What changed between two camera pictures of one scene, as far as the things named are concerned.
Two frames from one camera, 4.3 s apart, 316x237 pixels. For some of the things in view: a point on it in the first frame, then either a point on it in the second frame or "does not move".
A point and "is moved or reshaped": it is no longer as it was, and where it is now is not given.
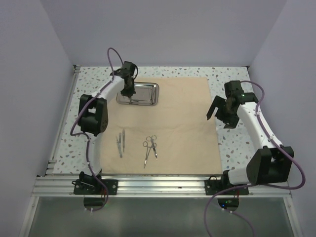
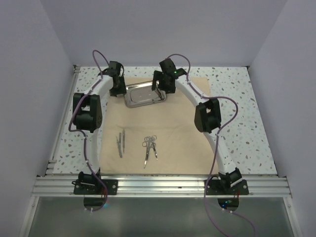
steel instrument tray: x=147 y=94 is moved or reshaped
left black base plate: x=95 y=186 does not move
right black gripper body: x=224 y=113 to x=164 y=86
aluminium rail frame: x=151 y=186 does not move
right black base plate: x=213 y=185 does not move
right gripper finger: x=217 y=102 to x=157 y=76
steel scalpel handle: x=123 y=139 does not move
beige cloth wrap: x=173 y=137 does not move
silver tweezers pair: x=119 y=149 does not move
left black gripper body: x=129 y=90 to x=119 y=89
